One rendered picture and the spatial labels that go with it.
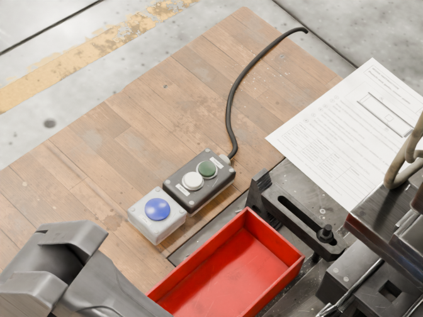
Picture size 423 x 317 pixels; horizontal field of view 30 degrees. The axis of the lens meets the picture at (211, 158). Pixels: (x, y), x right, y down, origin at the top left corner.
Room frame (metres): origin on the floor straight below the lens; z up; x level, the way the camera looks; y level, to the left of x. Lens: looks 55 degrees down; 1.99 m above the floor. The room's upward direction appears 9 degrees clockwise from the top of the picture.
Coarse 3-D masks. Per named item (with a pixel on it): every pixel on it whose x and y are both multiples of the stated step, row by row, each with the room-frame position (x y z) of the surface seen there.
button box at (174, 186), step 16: (288, 32) 1.10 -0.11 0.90; (304, 32) 1.15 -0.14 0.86; (240, 80) 0.95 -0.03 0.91; (192, 160) 0.74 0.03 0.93; (208, 160) 0.75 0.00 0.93; (224, 160) 0.76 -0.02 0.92; (176, 176) 0.71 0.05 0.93; (224, 176) 0.72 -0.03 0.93; (176, 192) 0.68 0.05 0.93; (192, 192) 0.68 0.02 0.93; (208, 192) 0.69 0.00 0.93; (192, 208) 0.65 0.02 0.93
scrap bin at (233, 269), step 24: (240, 216) 0.64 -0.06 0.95; (216, 240) 0.59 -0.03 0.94; (240, 240) 0.62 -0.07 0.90; (264, 240) 0.62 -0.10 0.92; (192, 264) 0.55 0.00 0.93; (216, 264) 0.57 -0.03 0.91; (240, 264) 0.58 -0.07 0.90; (264, 264) 0.59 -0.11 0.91; (288, 264) 0.59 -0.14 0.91; (168, 288) 0.51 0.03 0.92; (192, 288) 0.53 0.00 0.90; (216, 288) 0.53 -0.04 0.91; (240, 288) 0.54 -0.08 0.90; (264, 288) 0.55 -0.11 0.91; (192, 312) 0.49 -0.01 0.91; (216, 312) 0.49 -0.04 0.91; (240, 312) 0.50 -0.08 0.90
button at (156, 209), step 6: (156, 198) 0.66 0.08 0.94; (150, 204) 0.64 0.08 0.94; (156, 204) 0.64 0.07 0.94; (162, 204) 0.64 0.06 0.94; (168, 204) 0.65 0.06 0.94; (144, 210) 0.63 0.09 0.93; (150, 210) 0.63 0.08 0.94; (156, 210) 0.63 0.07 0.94; (162, 210) 0.63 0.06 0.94; (168, 210) 0.64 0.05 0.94; (150, 216) 0.62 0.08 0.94; (156, 216) 0.62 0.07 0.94; (162, 216) 0.62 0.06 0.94
